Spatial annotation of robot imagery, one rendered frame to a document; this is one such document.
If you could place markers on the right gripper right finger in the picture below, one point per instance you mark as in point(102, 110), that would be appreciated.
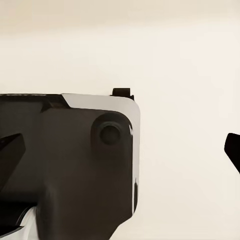
point(232, 149)

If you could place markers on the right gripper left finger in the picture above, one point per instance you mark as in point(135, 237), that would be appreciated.
point(12, 149)

